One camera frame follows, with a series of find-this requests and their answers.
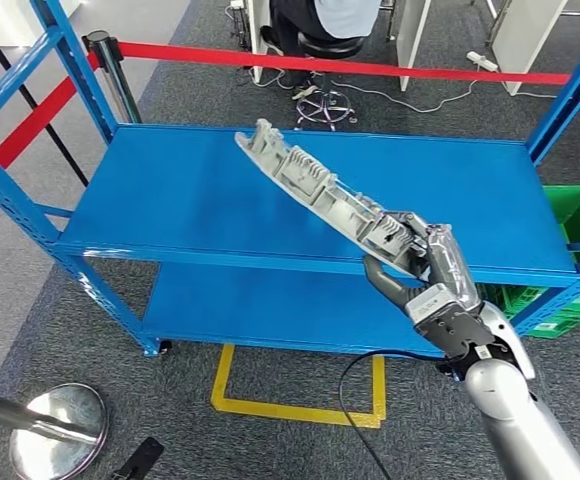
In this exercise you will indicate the chrome stanchion post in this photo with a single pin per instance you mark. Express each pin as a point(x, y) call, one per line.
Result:
point(117, 86)

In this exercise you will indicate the long red barrier belt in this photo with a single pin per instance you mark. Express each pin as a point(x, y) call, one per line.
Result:
point(320, 64)

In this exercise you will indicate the white power strip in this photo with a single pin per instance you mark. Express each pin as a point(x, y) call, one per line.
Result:
point(482, 61)

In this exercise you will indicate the blue metal shelf rack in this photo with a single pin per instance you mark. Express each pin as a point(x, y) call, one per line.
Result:
point(195, 192)

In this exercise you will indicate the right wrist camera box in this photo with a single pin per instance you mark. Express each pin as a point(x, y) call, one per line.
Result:
point(435, 306)

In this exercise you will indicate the white desk side panel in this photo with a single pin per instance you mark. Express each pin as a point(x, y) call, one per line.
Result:
point(257, 36)
point(412, 36)
point(525, 36)

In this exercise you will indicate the black stool with chrome base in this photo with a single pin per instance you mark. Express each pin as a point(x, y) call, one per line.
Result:
point(330, 46)

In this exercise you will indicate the grey plastic wheel hubcap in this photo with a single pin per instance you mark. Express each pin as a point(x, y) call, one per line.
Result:
point(315, 175)

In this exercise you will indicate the person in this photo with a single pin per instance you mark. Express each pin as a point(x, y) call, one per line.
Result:
point(350, 16)

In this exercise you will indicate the flat black plate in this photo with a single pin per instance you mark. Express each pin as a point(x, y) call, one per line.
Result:
point(140, 460)

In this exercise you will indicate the short red barrier belt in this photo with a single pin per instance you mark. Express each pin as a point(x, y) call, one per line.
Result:
point(33, 122)

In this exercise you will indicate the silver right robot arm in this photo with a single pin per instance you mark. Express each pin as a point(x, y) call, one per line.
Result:
point(520, 424)

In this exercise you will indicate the green plastic crate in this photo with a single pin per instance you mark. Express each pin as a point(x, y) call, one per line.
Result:
point(577, 212)

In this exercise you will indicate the black barrier belt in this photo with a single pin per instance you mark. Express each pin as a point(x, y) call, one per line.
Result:
point(33, 102)

